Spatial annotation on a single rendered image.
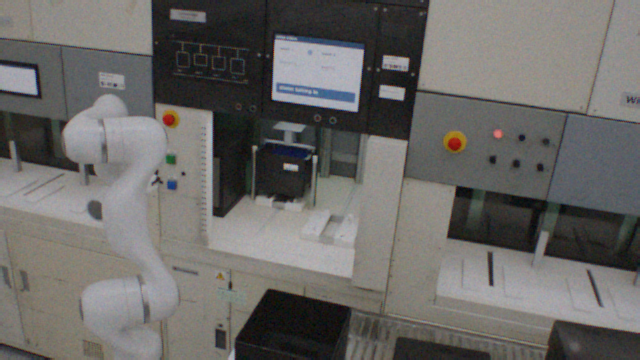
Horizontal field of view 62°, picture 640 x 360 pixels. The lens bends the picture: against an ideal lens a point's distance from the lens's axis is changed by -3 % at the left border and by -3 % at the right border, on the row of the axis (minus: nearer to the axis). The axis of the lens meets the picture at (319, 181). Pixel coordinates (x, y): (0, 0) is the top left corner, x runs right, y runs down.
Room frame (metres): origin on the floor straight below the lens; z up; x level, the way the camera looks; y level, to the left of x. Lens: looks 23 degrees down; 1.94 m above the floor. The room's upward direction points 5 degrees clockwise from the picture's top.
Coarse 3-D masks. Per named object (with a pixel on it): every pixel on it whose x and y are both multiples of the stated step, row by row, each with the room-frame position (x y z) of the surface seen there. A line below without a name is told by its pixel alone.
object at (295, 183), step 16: (288, 128) 2.22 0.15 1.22; (304, 128) 2.25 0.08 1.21; (272, 144) 2.36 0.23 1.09; (288, 144) 2.24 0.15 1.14; (272, 160) 2.16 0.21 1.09; (288, 160) 2.15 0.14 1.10; (304, 160) 2.13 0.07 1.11; (256, 176) 2.18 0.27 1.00; (272, 176) 2.16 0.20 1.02; (288, 176) 2.15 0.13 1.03; (304, 176) 2.14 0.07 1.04; (272, 192) 2.16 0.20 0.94; (288, 192) 2.15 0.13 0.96
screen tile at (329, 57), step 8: (320, 56) 1.70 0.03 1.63; (328, 56) 1.69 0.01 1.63; (336, 56) 1.69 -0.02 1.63; (344, 56) 1.68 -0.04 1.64; (320, 64) 1.70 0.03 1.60; (328, 64) 1.69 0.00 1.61; (336, 64) 1.68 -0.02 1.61; (344, 64) 1.68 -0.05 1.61; (352, 64) 1.67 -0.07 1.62; (320, 72) 1.70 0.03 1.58; (328, 72) 1.69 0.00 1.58; (352, 72) 1.67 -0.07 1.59; (320, 80) 1.70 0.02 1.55; (328, 80) 1.69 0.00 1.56; (336, 80) 1.68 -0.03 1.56; (344, 80) 1.68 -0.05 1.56; (352, 80) 1.67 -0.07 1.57
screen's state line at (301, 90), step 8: (280, 88) 1.72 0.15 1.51; (288, 88) 1.72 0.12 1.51; (296, 88) 1.71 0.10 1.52; (304, 88) 1.71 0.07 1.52; (312, 88) 1.70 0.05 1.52; (320, 88) 1.69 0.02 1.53; (312, 96) 1.70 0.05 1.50; (320, 96) 1.69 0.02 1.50; (328, 96) 1.69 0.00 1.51; (336, 96) 1.68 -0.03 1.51; (344, 96) 1.68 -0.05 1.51; (352, 96) 1.67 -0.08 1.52
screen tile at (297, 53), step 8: (280, 48) 1.73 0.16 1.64; (288, 48) 1.72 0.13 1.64; (296, 48) 1.71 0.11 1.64; (304, 48) 1.71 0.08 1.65; (312, 48) 1.70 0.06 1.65; (280, 56) 1.72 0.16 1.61; (288, 56) 1.72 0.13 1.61; (296, 56) 1.71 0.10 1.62; (304, 56) 1.71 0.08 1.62; (312, 64) 1.70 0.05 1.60; (280, 72) 1.72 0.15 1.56; (288, 72) 1.72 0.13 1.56; (296, 72) 1.71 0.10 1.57; (304, 72) 1.71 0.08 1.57; (312, 72) 1.70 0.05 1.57; (296, 80) 1.71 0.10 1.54; (304, 80) 1.71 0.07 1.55; (312, 80) 1.70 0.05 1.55
